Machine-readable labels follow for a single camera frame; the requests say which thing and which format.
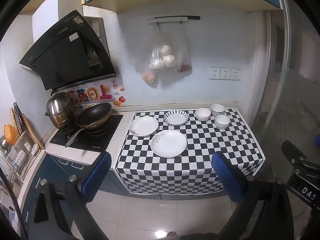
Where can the clear bag with red food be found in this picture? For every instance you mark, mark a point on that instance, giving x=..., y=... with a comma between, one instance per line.
x=185, y=65

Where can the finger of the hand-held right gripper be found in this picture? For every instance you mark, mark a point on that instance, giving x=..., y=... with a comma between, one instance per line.
x=317, y=140
x=296, y=155

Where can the wooden cutting board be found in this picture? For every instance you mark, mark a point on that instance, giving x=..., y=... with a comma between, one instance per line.
x=31, y=132

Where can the small bag with orange food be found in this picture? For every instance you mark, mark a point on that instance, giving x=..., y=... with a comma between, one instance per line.
x=149, y=77

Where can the white hood chimney cover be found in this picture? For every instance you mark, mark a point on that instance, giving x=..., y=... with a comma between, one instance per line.
x=50, y=12

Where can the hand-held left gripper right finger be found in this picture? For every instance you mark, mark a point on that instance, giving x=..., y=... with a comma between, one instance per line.
x=225, y=177

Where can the white plate flower print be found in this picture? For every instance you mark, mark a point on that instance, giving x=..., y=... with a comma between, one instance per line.
x=170, y=145

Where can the glass sliding door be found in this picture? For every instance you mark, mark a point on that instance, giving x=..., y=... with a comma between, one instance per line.
x=287, y=80

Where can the black white checkered cloth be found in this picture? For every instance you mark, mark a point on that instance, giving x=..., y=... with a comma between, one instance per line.
x=200, y=155

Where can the stack of white cups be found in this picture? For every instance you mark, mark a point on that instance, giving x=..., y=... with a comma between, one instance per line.
x=21, y=155

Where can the white plate dark striped rim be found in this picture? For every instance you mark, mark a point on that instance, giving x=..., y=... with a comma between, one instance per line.
x=176, y=118

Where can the white bowl black rim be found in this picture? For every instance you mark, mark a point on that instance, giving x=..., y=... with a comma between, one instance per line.
x=222, y=123

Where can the white wall outlet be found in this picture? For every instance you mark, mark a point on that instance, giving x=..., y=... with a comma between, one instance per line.
x=214, y=73
x=225, y=74
x=235, y=74

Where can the orange plastic basket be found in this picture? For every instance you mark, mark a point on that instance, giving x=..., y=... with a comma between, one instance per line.
x=11, y=133

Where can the white plate speckled edge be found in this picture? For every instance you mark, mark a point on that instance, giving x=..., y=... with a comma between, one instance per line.
x=143, y=127

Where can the black range hood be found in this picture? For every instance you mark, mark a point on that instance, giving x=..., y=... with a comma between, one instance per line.
x=62, y=57

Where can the person's foot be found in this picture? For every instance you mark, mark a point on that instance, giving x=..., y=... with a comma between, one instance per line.
x=173, y=234

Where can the blue base cabinet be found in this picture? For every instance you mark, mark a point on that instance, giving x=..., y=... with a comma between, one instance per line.
x=37, y=172

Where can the black wok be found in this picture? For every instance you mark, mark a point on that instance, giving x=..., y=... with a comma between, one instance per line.
x=93, y=116

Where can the white bowl blue rim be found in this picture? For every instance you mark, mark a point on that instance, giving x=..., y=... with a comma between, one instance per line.
x=217, y=110

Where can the small white bowl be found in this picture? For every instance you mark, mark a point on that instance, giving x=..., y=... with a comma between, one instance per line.
x=202, y=115

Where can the white wall hook rail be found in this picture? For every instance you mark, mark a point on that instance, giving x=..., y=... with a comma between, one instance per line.
x=170, y=19

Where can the clear bag of white buns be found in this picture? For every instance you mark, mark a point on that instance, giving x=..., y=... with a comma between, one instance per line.
x=163, y=57

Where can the steel steamer pot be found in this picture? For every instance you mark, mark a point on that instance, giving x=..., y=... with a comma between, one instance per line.
x=60, y=107

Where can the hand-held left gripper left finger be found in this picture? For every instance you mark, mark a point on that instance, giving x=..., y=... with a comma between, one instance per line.
x=98, y=176

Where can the black gas stove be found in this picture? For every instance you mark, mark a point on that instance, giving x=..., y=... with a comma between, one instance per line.
x=100, y=140

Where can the colourful wall stickers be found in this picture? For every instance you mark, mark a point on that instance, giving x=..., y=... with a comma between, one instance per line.
x=100, y=92

